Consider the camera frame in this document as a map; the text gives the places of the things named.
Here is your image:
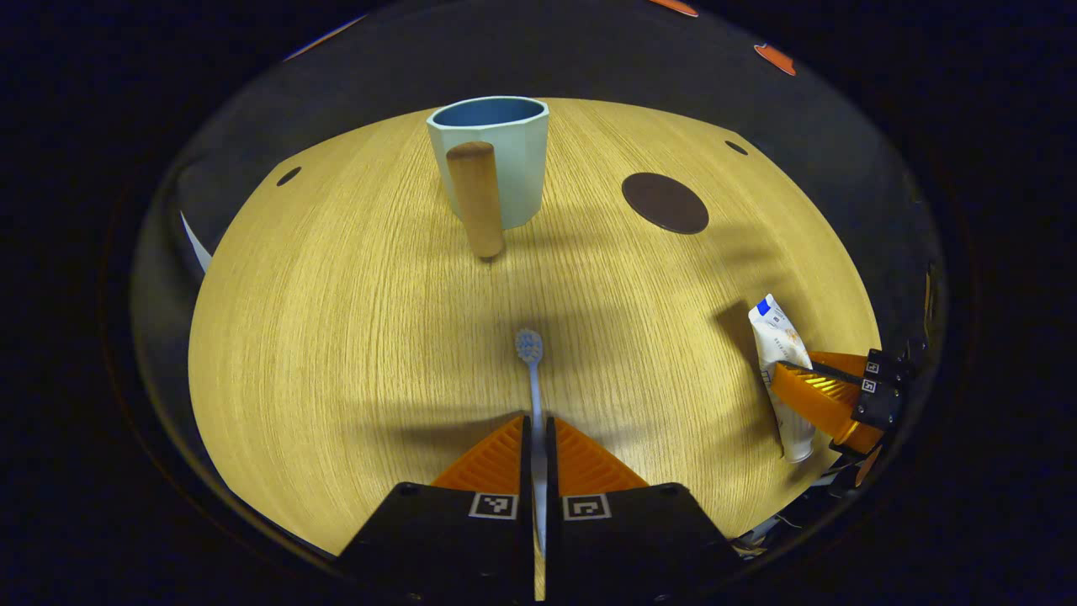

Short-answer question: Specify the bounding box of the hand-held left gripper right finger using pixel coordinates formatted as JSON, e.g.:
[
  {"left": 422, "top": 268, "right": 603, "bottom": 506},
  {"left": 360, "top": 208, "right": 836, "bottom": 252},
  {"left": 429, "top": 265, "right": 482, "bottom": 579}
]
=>
[{"left": 545, "top": 416, "right": 745, "bottom": 603}]

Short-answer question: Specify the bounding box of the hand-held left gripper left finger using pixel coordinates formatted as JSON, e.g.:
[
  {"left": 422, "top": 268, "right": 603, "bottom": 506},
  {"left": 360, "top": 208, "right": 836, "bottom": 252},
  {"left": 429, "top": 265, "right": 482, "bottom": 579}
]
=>
[{"left": 337, "top": 414, "right": 534, "bottom": 603}]

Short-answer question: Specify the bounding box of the white toothpaste tube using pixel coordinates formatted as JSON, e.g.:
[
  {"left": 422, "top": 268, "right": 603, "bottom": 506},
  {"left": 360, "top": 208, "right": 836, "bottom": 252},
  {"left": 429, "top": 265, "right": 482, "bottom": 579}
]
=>
[{"left": 748, "top": 294, "right": 817, "bottom": 465}]

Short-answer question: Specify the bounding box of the light blue toothbrush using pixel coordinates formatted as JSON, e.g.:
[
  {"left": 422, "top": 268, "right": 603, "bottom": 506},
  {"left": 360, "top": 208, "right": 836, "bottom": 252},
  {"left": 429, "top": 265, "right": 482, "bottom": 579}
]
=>
[{"left": 515, "top": 328, "right": 548, "bottom": 556}]

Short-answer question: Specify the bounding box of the dark brown round coaster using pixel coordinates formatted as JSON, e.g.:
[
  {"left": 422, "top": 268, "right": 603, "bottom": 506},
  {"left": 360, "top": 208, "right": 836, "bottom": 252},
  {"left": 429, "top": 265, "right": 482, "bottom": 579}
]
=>
[{"left": 621, "top": 173, "right": 710, "bottom": 235}]

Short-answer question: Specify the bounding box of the pale blue cup wooden handle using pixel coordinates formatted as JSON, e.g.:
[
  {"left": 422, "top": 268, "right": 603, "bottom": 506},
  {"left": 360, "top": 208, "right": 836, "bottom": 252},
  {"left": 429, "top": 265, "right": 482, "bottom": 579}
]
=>
[{"left": 426, "top": 95, "right": 550, "bottom": 260}]

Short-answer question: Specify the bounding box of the wooden desktop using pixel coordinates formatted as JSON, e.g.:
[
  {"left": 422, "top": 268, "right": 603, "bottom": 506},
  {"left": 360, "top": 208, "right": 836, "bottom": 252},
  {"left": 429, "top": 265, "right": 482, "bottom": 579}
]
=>
[{"left": 187, "top": 97, "right": 883, "bottom": 603}]

